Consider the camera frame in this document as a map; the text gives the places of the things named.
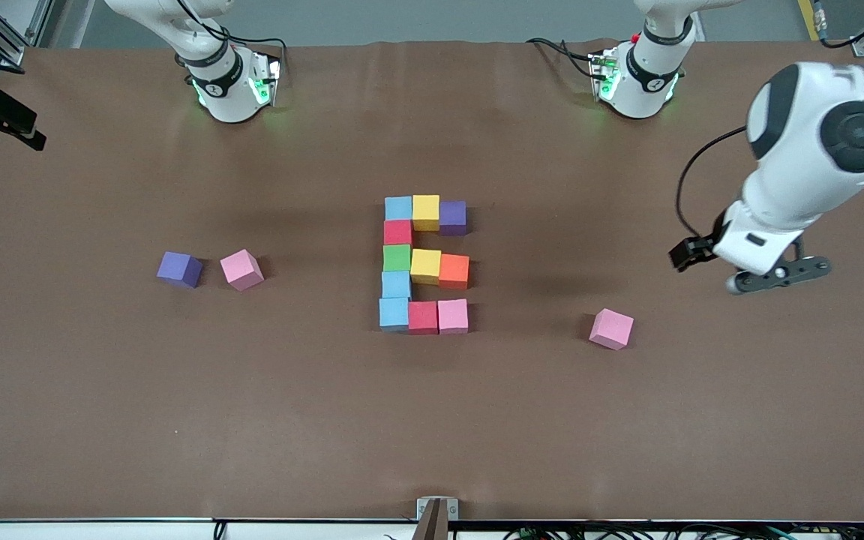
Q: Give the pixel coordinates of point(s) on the orange foam cube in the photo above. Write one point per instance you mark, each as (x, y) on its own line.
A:
(454, 271)

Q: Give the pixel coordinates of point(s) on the purple foam cube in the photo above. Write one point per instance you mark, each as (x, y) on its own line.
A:
(453, 216)
(179, 269)

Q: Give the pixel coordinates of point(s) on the pink foam cube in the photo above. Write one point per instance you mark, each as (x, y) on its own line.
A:
(612, 328)
(241, 269)
(453, 316)

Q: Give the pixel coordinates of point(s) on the yellow foam cube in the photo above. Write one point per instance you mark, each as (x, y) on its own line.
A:
(425, 212)
(425, 265)

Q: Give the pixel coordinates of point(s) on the red foam cube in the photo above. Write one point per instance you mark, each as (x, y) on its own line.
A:
(398, 232)
(423, 318)

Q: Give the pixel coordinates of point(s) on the green foam cube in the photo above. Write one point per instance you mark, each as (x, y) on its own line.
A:
(397, 258)

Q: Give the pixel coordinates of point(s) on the light blue foam cube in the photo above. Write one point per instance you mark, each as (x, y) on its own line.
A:
(396, 285)
(394, 314)
(398, 209)

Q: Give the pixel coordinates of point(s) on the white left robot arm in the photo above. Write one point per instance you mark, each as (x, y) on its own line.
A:
(814, 150)

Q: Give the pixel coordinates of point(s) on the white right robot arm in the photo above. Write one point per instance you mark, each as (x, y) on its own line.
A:
(214, 67)

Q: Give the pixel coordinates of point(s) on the large table cover sheet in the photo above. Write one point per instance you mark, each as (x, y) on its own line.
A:
(432, 450)

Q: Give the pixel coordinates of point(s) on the silver camera mount bracket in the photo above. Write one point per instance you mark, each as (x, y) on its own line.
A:
(423, 510)

